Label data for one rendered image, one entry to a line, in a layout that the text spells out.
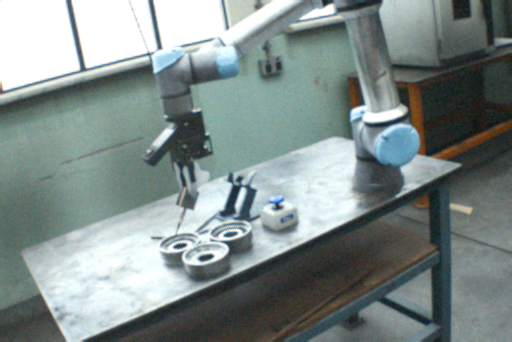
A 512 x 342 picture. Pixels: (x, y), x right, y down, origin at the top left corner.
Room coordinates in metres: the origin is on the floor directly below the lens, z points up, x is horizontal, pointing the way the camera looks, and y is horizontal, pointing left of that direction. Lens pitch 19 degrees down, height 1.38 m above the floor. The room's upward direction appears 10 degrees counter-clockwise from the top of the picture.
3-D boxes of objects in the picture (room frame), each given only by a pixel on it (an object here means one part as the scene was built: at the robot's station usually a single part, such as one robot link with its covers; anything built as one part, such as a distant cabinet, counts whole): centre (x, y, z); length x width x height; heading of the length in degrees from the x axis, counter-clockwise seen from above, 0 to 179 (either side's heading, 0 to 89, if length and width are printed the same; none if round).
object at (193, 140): (1.28, 0.15, 1.07); 0.09 x 0.08 x 0.12; 123
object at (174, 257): (1.19, 0.21, 0.82); 0.10 x 0.10 x 0.04
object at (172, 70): (1.27, 0.15, 1.23); 0.09 x 0.08 x 0.11; 95
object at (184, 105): (1.27, 0.16, 1.15); 0.08 x 0.08 x 0.05
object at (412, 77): (3.53, -1.43, 0.39); 1.50 x 0.62 x 0.78; 120
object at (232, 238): (1.21, 0.09, 0.82); 0.10 x 0.10 x 0.04
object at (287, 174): (1.43, 0.06, 0.79); 1.20 x 0.60 x 0.02; 120
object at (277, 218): (1.29, -0.04, 0.82); 0.08 x 0.07 x 0.05; 120
